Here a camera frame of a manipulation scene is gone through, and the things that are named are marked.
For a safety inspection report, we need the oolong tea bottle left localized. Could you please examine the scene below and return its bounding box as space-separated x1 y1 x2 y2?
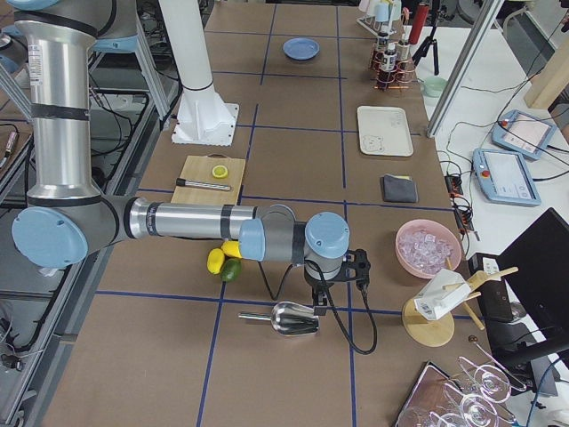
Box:
377 42 397 89

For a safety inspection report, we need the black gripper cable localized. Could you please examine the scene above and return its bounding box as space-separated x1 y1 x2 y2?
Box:
256 260 379 356

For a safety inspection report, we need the metal ice scoop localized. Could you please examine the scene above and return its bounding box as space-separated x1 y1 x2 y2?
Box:
238 302 319 337

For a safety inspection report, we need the grey folded cloth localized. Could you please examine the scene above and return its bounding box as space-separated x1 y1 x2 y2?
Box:
381 174 419 203

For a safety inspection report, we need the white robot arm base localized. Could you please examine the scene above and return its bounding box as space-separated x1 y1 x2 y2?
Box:
159 0 239 146

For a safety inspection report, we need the cream bear serving tray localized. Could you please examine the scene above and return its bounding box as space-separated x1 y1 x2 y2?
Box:
357 106 413 157

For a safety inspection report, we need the green lime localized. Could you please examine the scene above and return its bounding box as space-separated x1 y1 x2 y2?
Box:
220 258 242 283

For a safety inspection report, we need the black tripod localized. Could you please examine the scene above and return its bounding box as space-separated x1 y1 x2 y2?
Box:
412 0 441 76

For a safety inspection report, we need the mint green bowl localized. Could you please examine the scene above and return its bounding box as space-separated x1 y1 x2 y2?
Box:
421 76 447 98

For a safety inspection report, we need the pink bowl with ice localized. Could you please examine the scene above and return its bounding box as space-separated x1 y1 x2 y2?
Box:
395 219 462 278

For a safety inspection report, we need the black handled knife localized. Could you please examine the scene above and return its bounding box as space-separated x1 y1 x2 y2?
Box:
175 178 232 192

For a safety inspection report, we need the yellow lemon front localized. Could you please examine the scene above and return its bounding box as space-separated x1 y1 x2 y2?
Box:
206 248 226 275

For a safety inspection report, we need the oolong tea bottle rear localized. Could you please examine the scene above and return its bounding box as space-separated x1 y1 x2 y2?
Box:
374 30 389 61

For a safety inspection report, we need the blue teach pendant far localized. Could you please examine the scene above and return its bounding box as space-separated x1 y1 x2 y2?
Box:
492 109 557 160

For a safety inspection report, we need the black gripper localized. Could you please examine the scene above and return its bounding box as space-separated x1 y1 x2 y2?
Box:
304 249 371 315

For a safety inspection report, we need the lemon slice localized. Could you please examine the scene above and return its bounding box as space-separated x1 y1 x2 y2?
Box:
212 165 228 179

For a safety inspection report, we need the red bottle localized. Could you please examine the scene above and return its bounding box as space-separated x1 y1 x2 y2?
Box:
409 2 429 45

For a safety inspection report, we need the pastel cup rack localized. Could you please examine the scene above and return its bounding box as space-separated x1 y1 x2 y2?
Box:
357 0 403 35

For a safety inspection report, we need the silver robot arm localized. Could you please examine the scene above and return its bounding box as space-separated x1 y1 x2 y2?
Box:
12 1 370 315

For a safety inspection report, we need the oolong tea bottle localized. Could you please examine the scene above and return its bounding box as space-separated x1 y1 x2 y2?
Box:
374 30 389 61
396 38 410 71
377 42 397 89

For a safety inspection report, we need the yellow lemon back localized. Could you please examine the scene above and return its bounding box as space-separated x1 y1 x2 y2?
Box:
220 240 242 258

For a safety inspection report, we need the clear wine glass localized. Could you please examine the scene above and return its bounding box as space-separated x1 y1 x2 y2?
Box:
458 356 511 403

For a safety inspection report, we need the yellow lemon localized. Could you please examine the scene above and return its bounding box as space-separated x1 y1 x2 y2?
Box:
206 248 226 275
220 240 242 258

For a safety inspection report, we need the blue teach pendant near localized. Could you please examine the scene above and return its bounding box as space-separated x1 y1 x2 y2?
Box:
472 149 541 206

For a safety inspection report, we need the black monitor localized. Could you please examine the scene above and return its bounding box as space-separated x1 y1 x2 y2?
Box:
486 206 569 375

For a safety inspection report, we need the blue round plate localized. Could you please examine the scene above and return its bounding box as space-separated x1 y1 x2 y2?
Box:
282 37 320 61

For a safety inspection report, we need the wooden cutting board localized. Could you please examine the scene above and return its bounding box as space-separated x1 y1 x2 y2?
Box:
171 156 245 205

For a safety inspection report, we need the aluminium frame post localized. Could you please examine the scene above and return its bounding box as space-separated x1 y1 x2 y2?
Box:
426 0 505 138

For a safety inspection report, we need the copper wire bottle rack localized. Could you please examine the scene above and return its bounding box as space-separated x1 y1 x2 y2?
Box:
368 45 418 90

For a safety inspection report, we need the oolong tea bottle right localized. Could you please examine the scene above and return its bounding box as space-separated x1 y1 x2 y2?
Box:
396 38 410 71

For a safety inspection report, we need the blue teach pendant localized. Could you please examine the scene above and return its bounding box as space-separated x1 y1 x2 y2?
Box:
472 149 541 206
492 109 557 160

